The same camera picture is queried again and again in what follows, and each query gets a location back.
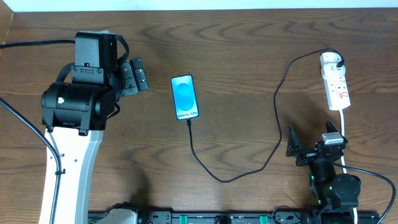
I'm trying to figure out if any white power strip cord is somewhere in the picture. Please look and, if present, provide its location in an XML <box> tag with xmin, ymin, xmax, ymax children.
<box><xmin>338</xmin><ymin>108</ymin><xmax>359</xmax><ymax>224</ymax></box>

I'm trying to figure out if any black USB charging cable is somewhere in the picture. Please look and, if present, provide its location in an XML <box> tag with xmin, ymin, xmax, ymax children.
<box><xmin>185</xmin><ymin>48</ymin><xmax>345</xmax><ymax>184</ymax></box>

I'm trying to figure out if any blue Galaxy smartphone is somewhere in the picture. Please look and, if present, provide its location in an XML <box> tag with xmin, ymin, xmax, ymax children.
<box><xmin>171</xmin><ymin>75</ymin><xmax>199</xmax><ymax>121</ymax></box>

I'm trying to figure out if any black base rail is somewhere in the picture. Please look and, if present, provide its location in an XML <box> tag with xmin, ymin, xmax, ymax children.
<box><xmin>88</xmin><ymin>202</ymin><xmax>382</xmax><ymax>224</ymax></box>

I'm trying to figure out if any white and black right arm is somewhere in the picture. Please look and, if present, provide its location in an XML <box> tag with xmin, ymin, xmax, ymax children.
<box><xmin>286</xmin><ymin>121</ymin><xmax>361</xmax><ymax>223</ymax></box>

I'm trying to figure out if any white power strip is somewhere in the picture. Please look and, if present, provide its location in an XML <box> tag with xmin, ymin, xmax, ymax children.
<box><xmin>321</xmin><ymin>65</ymin><xmax>351</xmax><ymax>111</ymax></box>

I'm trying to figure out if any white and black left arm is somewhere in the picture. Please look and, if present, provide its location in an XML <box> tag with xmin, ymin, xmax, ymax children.
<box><xmin>39</xmin><ymin>30</ymin><xmax>149</xmax><ymax>223</ymax></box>

